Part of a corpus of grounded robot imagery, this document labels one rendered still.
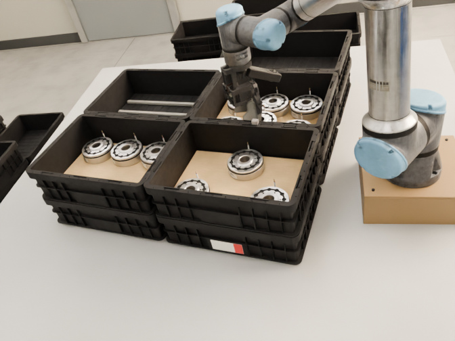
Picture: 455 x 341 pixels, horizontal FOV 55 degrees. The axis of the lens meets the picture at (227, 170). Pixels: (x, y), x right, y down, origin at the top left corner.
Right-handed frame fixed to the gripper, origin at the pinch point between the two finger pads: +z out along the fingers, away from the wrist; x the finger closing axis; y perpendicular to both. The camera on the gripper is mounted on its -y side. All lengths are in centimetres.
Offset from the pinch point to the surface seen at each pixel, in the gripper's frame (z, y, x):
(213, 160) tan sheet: 4.6, 17.9, 5.0
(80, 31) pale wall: 63, 24, -358
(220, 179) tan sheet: 4.9, 19.7, 13.9
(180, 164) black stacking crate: 1.5, 27.6, 4.2
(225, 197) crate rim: -4.3, 24.1, 31.7
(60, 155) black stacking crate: -2, 59, -21
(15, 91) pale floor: 77, 99, -302
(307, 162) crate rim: -4.4, 2.3, 32.9
